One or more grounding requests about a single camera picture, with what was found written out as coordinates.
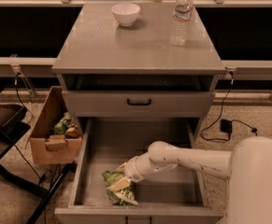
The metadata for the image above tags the green jalapeno chip bag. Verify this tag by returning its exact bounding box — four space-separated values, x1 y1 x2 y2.
102 171 138 206

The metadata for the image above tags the green snack bag in box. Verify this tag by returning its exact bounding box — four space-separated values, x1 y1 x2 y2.
53 112 72 135

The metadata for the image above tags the open grey middle drawer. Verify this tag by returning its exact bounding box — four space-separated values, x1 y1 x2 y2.
55 119 222 224

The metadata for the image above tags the white ceramic bowl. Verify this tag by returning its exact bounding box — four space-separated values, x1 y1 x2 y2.
111 3 141 26

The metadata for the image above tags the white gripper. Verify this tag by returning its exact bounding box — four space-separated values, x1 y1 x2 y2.
107 153 177 192

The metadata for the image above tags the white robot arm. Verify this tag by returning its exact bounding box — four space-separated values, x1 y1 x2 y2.
106 136 272 224

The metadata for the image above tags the cardboard box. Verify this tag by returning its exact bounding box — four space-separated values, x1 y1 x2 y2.
30 86 82 164

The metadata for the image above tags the grey drawer cabinet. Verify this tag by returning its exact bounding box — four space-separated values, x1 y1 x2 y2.
52 1 224 133

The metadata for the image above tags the black folding table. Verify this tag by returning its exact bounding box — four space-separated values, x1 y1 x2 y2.
0 87 78 224

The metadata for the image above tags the clear plastic water bottle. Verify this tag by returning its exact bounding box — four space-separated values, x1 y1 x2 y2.
170 0 193 46

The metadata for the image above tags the closed grey top drawer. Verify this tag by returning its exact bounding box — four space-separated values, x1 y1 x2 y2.
63 91 214 118

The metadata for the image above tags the black power adapter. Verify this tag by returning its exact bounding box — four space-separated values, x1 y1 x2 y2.
221 119 233 133

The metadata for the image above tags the black adapter cable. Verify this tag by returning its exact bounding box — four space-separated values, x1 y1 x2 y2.
199 71 259 143

